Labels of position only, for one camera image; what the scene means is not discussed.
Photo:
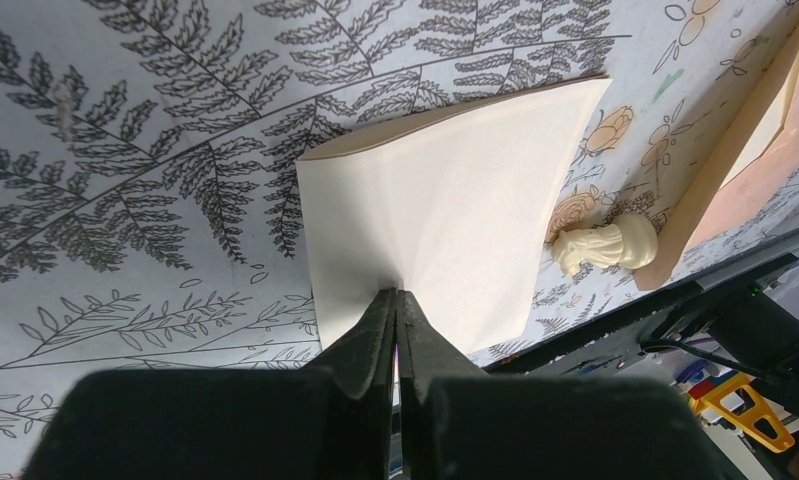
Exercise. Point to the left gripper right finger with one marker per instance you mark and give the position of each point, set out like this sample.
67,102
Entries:
459,422

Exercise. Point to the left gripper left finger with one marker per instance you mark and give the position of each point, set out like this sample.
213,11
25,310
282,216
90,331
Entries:
330,419

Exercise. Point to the beige lined letter paper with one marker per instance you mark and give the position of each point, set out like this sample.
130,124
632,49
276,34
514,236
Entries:
452,205

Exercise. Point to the tan paper envelope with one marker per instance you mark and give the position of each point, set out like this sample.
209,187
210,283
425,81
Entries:
754,157

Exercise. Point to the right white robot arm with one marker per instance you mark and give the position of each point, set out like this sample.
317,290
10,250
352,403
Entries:
761,338

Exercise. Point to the cream chess knight piece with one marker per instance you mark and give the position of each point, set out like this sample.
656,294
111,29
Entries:
629,241

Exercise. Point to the floral patterned table mat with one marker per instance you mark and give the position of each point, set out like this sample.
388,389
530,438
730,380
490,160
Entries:
149,211

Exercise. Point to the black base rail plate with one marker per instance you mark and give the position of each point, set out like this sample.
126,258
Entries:
612,340

